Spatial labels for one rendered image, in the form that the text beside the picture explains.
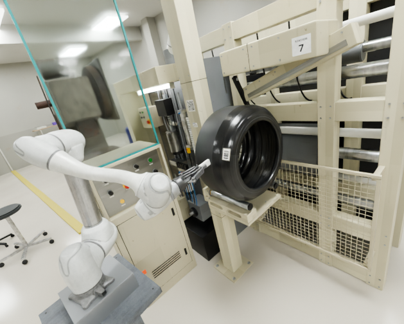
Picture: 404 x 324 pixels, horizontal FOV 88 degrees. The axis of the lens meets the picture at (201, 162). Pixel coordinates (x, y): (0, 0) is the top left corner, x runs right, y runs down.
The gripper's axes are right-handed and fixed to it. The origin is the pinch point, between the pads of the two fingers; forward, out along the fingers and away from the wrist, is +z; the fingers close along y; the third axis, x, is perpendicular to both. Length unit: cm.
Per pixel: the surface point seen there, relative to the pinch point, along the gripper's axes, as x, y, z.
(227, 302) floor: 123, 12, -17
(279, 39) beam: -44, -18, 56
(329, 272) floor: 133, -34, 55
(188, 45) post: -56, 26, 35
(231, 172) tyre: 6.3, -11.6, 6.2
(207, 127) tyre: -14.0, 7.3, 15.4
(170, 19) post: -72, 33, 34
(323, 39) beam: -38, -36, 63
